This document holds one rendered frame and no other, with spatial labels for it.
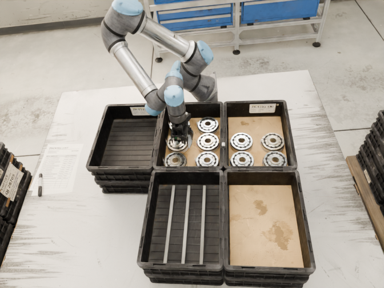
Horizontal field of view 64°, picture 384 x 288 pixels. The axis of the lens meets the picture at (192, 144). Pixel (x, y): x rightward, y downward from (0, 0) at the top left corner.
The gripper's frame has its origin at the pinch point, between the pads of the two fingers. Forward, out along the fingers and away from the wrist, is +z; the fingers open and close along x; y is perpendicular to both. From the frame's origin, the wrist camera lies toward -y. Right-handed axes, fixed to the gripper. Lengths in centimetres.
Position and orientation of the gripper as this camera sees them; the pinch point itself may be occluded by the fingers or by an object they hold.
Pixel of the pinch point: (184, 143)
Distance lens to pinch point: 148.4
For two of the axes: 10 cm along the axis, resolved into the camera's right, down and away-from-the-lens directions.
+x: 9.9, 0.5, -1.6
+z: 1.0, 6.2, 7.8
